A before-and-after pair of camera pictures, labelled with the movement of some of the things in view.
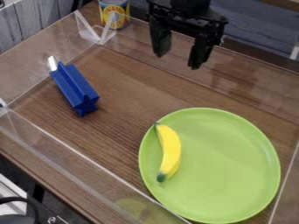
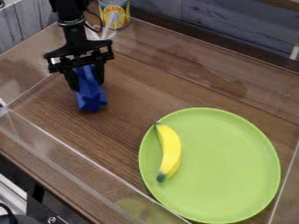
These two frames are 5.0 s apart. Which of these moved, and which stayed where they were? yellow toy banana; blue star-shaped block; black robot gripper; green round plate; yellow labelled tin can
Moved: black robot gripper; blue star-shaped block
Stayed: yellow labelled tin can; green round plate; yellow toy banana
